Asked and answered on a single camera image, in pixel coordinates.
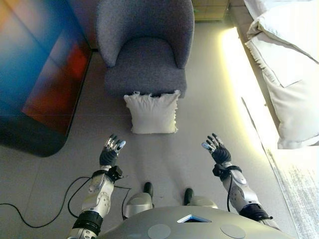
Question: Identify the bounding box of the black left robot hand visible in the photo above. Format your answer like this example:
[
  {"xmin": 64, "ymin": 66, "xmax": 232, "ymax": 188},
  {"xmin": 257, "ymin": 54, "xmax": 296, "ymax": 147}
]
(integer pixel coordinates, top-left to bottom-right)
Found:
[{"xmin": 99, "ymin": 133, "xmax": 127, "ymax": 172}]

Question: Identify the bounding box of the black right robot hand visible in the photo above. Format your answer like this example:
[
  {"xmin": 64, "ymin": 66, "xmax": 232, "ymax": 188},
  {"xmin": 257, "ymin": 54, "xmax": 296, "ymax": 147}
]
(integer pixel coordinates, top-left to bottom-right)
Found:
[{"xmin": 200, "ymin": 133, "xmax": 232, "ymax": 166}]

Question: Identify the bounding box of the white fringed cushion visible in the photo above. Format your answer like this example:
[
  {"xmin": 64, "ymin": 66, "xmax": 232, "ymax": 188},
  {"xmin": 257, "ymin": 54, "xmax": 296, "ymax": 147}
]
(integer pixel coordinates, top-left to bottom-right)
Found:
[{"xmin": 123, "ymin": 89, "xmax": 180, "ymax": 135}]

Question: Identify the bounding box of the silver left robot leg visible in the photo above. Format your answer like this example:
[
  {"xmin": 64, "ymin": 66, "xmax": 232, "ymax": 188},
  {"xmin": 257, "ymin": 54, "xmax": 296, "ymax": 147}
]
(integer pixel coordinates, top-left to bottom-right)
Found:
[{"xmin": 124, "ymin": 181, "xmax": 155, "ymax": 220}]

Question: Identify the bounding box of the grey robot torso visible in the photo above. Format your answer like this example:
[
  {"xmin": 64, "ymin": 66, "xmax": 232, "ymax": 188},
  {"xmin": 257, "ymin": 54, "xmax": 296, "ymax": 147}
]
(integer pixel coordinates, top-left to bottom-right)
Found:
[{"xmin": 96, "ymin": 206, "xmax": 300, "ymax": 239}]

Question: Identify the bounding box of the grey woven rug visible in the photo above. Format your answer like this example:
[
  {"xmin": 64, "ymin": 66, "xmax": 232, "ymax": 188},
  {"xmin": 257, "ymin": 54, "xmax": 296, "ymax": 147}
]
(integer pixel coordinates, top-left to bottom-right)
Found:
[{"xmin": 265, "ymin": 148, "xmax": 319, "ymax": 239}]

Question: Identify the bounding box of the bed with white duvet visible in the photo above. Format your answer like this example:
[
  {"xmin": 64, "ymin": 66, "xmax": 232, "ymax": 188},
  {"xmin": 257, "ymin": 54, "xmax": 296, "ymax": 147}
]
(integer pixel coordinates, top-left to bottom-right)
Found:
[{"xmin": 243, "ymin": 0, "xmax": 319, "ymax": 150}]

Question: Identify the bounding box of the grey fabric armchair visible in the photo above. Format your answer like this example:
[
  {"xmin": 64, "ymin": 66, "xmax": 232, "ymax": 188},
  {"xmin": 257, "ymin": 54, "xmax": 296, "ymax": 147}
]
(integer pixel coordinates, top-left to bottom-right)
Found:
[{"xmin": 96, "ymin": 0, "xmax": 195, "ymax": 99}]

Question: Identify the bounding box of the dark wooden cabinet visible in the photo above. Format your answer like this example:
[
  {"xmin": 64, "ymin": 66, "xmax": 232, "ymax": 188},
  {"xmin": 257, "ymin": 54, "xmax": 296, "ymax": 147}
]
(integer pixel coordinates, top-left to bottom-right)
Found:
[{"xmin": 0, "ymin": 0, "xmax": 92, "ymax": 159}]

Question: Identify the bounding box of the light wooden nightstand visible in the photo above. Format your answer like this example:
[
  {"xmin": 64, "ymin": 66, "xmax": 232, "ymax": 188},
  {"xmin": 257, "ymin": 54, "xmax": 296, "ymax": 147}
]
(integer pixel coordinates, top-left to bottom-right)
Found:
[{"xmin": 194, "ymin": 0, "xmax": 230, "ymax": 23}]

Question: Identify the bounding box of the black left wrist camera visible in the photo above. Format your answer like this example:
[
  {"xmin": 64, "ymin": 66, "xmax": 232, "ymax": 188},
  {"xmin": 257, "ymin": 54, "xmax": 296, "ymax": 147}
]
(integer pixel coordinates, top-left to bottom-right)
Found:
[{"xmin": 108, "ymin": 166, "xmax": 124, "ymax": 181}]

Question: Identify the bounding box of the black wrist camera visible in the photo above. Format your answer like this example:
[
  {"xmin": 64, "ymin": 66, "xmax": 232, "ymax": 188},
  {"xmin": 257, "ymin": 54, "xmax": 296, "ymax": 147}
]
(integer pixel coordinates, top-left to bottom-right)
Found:
[
  {"xmin": 108, "ymin": 166, "xmax": 124, "ymax": 181},
  {"xmin": 211, "ymin": 164, "xmax": 225, "ymax": 178}
]

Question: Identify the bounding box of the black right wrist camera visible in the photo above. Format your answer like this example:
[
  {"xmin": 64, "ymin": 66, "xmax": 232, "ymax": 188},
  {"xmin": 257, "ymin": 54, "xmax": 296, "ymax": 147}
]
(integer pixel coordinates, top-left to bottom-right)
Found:
[{"xmin": 211, "ymin": 164, "xmax": 225, "ymax": 178}]

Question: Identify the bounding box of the long cable on floor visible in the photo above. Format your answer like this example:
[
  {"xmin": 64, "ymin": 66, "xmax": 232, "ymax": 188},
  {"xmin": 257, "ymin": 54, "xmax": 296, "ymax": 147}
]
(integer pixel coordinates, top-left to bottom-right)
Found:
[{"xmin": 0, "ymin": 176, "xmax": 93, "ymax": 229}]

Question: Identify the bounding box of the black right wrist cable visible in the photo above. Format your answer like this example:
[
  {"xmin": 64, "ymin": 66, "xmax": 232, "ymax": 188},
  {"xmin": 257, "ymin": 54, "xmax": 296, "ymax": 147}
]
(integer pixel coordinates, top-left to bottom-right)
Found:
[{"xmin": 225, "ymin": 169, "xmax": 236, "ymax": 213}]

